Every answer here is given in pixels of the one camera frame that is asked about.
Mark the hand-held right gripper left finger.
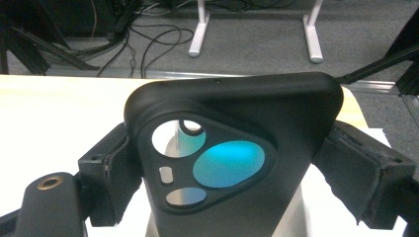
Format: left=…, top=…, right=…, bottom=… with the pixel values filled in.
left=77, top=121, right=143, bottom=228

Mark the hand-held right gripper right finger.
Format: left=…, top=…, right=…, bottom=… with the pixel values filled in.
left=311, top=119, right=417, bottom=231

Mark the black phone case triangular cutout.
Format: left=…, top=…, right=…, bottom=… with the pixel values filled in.
left=124, top=71, right=345, bottom=237

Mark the white table sheet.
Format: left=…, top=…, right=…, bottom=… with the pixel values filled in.
left=0, top=95, right=408, bottom=237

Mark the black metal stand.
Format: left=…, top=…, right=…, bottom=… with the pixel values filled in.
left=335, top=9, right=419, bottom=97
left=0, top=19, right=100, bottom=76

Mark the white stand leg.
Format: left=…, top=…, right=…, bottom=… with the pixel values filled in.
left=301, top=0, right=324, bottom=64
left=188, top=0, right=210, bottom=58

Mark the black cable bundle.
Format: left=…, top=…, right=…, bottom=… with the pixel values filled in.
left=48, top=0, right=142, bottom=77

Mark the black cable loop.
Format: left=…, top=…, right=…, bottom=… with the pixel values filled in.
left=139, top=24, right=195, bottom=79

